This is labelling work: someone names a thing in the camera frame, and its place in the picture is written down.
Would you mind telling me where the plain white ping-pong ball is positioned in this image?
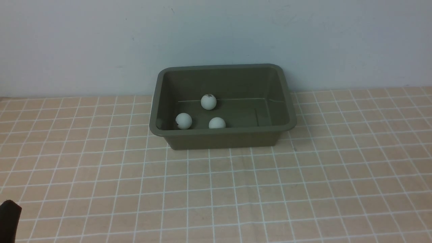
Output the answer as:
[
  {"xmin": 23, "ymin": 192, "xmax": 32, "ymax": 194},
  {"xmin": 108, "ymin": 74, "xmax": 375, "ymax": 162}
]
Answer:
[{"xmin": 200, "ymin": 94, "xmax": 217, "ymax": 110}]

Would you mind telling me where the white ping-pong ball with logo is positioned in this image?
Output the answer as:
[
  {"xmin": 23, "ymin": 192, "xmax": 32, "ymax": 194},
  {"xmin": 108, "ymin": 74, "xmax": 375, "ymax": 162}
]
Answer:
[{"xmin": 175, "ymin": 113, "xmax": 192, "ymax": 130}]

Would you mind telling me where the olive green plastic bin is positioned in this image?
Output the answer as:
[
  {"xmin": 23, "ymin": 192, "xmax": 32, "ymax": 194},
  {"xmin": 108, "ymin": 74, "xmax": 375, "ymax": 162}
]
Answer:
[{"xmin": 149, "ymin": 63, "xmax": 297, "ymax": 150}]

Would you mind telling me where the checkered beige tablecloth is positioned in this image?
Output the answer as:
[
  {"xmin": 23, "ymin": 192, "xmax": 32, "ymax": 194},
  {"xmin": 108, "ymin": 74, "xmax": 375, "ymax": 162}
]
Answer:
[{"xmin": 0, "ymin": 87, "xmax": 432, "ymax": 243}]

